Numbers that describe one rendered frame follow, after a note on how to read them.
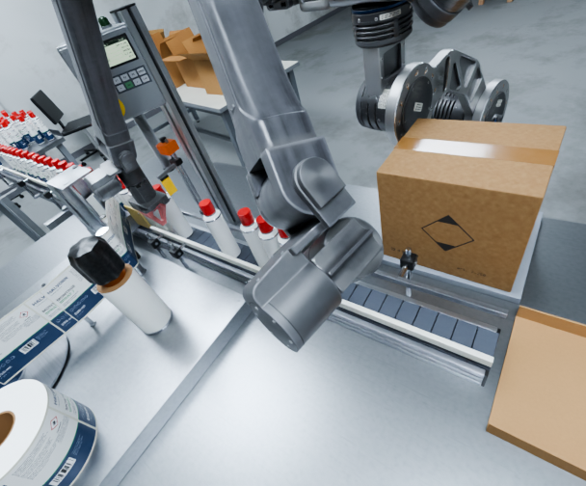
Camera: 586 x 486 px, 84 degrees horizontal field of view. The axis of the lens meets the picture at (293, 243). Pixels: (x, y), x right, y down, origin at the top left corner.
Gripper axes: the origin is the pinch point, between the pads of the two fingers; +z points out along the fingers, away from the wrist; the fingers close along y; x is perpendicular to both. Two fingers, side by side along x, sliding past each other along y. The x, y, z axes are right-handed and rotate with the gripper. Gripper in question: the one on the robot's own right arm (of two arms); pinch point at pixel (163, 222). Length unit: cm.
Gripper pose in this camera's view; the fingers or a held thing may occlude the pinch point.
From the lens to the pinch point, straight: 102.2
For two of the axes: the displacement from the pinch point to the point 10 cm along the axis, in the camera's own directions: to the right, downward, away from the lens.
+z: 2.2, 7.0, 6.8
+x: 5.5, -6.7, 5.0
